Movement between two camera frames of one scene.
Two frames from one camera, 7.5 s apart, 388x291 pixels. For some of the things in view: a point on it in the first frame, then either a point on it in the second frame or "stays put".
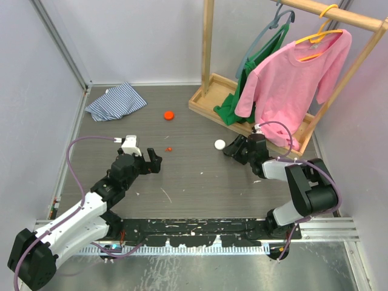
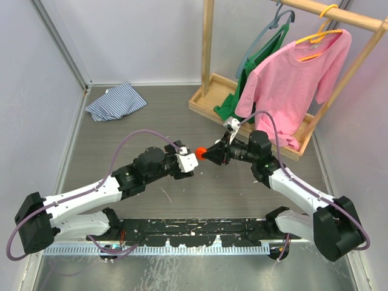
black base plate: [230, 232] stays put
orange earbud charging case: [169, 115] -> [199, 151]
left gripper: [148, 167] -> [171, 151]
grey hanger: [272, 25] stays put
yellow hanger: [317, 37] stays put
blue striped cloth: [116, 103] stays put
